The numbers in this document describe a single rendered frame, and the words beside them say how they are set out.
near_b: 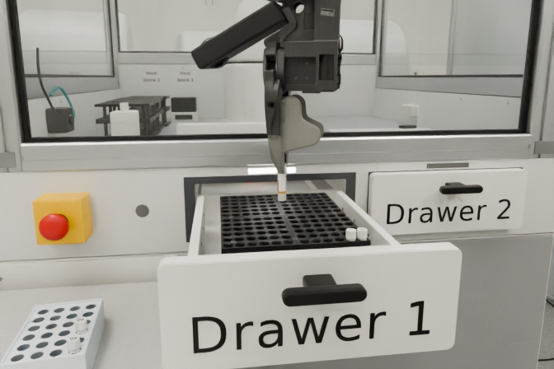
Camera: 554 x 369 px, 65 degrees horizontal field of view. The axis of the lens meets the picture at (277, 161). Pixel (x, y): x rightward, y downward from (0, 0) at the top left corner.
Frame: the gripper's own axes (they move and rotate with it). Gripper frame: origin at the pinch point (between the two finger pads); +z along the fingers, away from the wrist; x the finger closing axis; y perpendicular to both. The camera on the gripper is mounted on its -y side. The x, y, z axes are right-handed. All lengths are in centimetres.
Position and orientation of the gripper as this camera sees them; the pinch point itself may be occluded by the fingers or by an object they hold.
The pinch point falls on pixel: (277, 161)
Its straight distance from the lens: 52.5
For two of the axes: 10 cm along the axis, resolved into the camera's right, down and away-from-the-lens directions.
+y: 9.8, 0.3, -1.8
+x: 1.9, -1.9, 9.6
